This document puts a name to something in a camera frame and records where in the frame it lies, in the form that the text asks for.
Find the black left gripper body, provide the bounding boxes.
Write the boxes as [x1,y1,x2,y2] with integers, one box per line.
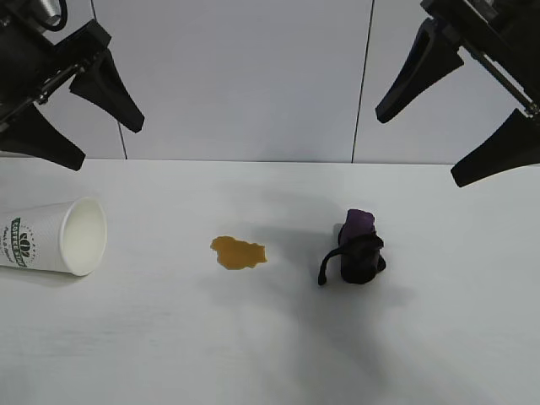
[0,0,113,127]

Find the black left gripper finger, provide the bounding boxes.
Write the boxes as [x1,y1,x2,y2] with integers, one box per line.
[69,50,146,135]
[0,103,87,172]

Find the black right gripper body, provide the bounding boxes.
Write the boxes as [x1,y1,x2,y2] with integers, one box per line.
[421,0,540,115]

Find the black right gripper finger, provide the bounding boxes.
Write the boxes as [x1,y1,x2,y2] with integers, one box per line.
[450,108,540,189]
[375,19,465,124]

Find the white paper coffee cup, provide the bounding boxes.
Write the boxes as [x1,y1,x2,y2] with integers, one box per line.
[0,197,108,278]

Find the purple cloth with strap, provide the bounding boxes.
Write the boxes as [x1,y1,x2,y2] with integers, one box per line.
[317,208,387,287]

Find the brown coffee spill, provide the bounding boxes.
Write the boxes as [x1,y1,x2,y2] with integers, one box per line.
[210,235,269,271]

